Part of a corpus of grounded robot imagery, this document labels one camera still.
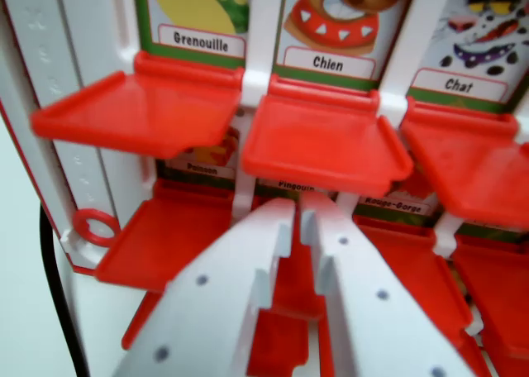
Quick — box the Rouge-Gorge picture card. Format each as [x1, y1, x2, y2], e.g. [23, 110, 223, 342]
[350, 165, 440, 228]

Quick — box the Poisson picture card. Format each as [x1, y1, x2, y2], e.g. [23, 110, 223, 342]
[156, 127, 241, 193]

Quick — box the red and white game board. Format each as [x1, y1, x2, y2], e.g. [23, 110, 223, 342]
[0, 0, 529, 377]

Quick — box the Chat picture card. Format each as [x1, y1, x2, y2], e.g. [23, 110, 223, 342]
[407, 0, 529, 114]

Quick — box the Chien picture card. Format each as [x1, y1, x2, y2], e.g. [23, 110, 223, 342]
[272, 0, 415, 92]

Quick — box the Grenouille picture card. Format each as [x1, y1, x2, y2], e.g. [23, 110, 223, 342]
[134, 0, 254, 69]

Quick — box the long black cable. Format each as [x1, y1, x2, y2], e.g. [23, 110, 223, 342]
[39, 203, 90, 377]

